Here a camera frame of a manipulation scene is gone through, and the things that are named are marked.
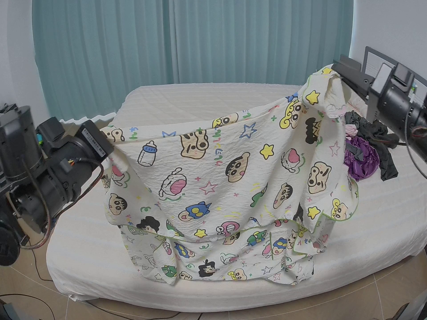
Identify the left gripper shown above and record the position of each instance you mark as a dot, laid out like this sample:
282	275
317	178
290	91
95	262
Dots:
80	158

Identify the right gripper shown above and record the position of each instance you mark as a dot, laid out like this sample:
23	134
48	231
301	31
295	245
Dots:
397	105

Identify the white printed pyjama top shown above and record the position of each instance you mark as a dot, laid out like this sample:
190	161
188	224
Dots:
216	178

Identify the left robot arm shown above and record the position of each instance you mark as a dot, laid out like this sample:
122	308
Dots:
33	192

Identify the pile of clothes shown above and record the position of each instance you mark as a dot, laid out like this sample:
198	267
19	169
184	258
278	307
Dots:
363	155

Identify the bed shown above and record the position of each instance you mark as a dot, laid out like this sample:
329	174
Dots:
200	105

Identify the blue-green curtain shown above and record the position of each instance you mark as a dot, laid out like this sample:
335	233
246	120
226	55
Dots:
260	28
100	45

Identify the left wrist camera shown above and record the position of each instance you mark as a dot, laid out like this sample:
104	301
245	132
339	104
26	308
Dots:
50	132

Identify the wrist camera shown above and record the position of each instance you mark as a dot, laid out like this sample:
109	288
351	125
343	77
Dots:
402	75
50	132

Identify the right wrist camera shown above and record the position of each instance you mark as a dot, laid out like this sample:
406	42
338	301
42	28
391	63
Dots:
402	75

